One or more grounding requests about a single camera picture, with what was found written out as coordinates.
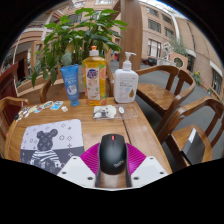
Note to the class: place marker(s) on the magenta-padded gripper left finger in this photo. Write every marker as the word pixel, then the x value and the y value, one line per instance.
pixel 75 168

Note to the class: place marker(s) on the oval colourful sticker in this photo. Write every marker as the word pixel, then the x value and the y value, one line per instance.
pixel 38 109
pixel 47 105

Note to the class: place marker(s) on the grey bear-print mouse pad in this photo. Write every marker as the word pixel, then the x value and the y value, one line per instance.
pixel 50 143

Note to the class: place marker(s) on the white pump dispenser bottle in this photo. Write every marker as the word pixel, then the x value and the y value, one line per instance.
pixel 125 85

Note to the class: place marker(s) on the green potted plant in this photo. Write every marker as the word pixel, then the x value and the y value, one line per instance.
pixel 70 36

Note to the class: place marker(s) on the blue squeeze tube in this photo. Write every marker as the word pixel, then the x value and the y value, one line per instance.
pixel 71 85

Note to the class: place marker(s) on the yellow dish soap bottle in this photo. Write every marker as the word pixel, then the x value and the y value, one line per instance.
pixel 94 81

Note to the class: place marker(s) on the wooden armchair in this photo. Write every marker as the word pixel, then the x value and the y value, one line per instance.
pixel 53 90
pixel 203 105
pixel 11 101
pixel 156 95

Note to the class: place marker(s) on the black computer mouse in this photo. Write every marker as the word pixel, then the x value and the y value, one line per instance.
pixel 112 153

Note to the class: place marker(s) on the bunch of keys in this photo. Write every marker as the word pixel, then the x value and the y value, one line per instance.
pixel 21 114

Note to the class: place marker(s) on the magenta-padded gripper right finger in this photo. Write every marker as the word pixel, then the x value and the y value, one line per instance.
pixel 150 168

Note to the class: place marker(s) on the black grey notebook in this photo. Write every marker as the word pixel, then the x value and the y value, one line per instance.
pixel 193 148

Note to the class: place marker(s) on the dark red wooden podium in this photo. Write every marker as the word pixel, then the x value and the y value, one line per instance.
pixel 8 81

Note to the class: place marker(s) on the blue white sticker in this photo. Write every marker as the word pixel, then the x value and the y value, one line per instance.
pixel 56 105

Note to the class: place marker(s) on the clear plastic bag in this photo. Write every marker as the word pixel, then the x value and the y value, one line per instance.
pixel 105 112

